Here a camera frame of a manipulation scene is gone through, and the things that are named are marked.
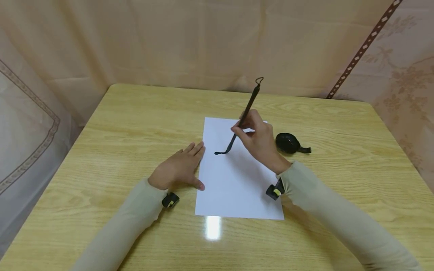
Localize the person's right hand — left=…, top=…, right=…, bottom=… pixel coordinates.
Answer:
left=231, top=109, right=293, bottom=175

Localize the person's left hand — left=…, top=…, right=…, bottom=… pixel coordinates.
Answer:
left=148, top=142, right=206, bottom=191

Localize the black calligraphy brush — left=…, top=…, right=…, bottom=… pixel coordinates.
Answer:
left=214, top=77, right=264, bottom=155

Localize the white paper sheet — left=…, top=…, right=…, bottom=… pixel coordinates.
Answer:
left=195, top=117, right=285, bottom=221

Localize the person's right forearm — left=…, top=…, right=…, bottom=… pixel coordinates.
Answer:
left=276, top=161, right=424, bottom=271

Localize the person's left forearm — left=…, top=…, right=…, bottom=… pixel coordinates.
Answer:
left=70, top=178, right=169, bottom=271

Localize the black wrist band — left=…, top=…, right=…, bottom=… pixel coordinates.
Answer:
left=265, top=178, right=285, bottom=201
left=162, top=192, right=180, bottom=209

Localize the black ink dish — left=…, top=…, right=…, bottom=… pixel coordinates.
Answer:
left=275, top=133, right=312, bottom=154

